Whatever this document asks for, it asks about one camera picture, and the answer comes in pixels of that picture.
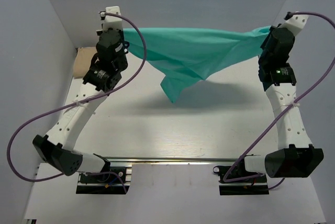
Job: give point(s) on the folded beige t shirt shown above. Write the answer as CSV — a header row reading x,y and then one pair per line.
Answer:
x,y
83,61

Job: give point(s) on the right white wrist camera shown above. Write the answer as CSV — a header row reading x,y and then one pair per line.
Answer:
x,y
294,22

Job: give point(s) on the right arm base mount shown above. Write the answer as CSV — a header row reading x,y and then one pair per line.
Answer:
x,y
244,185

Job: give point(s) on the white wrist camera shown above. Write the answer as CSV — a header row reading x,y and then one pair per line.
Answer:
x,y
294,22
111,22

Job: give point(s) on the aluminium table front rail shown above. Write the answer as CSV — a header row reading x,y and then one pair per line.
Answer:
x,y
147,159

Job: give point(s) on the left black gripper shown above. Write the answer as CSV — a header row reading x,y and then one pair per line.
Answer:
x,y
121,34

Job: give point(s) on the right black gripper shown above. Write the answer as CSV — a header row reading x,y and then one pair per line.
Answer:
x,y
265,42

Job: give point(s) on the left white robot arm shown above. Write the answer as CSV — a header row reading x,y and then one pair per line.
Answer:
x,y
56,147

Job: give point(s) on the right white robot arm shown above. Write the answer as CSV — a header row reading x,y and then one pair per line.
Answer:
x,y
296,155

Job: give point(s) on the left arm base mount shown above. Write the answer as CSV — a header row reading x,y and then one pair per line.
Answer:
x,y
116,183

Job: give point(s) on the teal t shirt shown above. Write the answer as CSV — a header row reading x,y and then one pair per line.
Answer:
x,y
189,55

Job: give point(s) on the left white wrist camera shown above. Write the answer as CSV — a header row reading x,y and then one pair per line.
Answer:
x,y
111,22

